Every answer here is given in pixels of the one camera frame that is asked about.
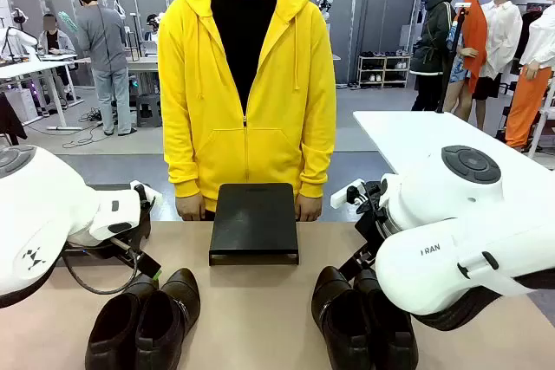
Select mannequin with orange cloth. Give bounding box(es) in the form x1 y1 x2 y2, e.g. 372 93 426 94
441 0 491 125

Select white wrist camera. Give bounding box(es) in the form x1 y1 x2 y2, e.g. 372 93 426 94
129 179 164 211
330 178 389 215

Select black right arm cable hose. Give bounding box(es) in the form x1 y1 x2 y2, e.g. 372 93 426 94
411 285 519 331

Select black plastic stool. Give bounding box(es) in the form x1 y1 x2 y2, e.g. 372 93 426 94
135 93 163 128

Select white shoe rack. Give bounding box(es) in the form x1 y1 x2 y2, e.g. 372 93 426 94
357 53 411 89

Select seated person grey jacket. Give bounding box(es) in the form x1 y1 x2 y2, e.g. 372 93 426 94
37 13 78 105

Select mannequin with orange trousers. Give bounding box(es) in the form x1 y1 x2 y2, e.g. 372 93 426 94
505 0 555 151

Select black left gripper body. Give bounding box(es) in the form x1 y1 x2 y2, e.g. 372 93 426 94
64 203 153 258

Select person in yellow hoodie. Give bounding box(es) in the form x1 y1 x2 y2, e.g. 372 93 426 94
158 0 337 223

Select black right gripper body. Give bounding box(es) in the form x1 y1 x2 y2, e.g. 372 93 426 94
354 209 391 258

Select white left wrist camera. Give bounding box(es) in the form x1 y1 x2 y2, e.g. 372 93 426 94
129 179 164 211

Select person's left hand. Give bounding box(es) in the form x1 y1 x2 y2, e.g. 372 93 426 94
294 195 323 223

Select mannequin in black jacket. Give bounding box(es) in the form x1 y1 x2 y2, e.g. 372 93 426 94
409 0 461 114

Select person in grey sweater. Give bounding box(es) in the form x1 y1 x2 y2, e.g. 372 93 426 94
75 0 136 137

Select large white table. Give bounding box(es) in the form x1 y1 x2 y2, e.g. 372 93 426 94
353 109 555 174

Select person's left forearm yellow sleeve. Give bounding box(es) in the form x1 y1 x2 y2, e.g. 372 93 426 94
298 109 337 200

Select grey left arm cable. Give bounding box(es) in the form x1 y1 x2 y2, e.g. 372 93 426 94
62 251 140 295

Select black hanging cloth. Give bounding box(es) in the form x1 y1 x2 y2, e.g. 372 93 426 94
0 92 28 146

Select person's right hand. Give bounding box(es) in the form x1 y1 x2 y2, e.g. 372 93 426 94
176 194 206 222

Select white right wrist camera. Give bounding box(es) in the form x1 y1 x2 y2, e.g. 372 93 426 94
330 178 389 215

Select white standing desk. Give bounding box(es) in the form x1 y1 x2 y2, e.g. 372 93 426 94
0 60 83 132

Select person's right forearm yellow sleeve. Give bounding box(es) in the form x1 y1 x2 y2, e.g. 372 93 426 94
164 109 207 200

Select black floor cables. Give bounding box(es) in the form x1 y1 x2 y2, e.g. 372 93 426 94
62 106 106 150

